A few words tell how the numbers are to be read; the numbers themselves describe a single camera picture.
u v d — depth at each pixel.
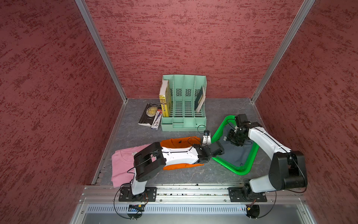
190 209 0.78
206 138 0.74
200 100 1.03
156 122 1.00
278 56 0.92
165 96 0.87
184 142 0.93
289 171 0.44
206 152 0.63
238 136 0.74
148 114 1.08
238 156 0.84
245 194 0.67
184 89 1.08
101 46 0.87
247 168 0.76
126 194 0.73
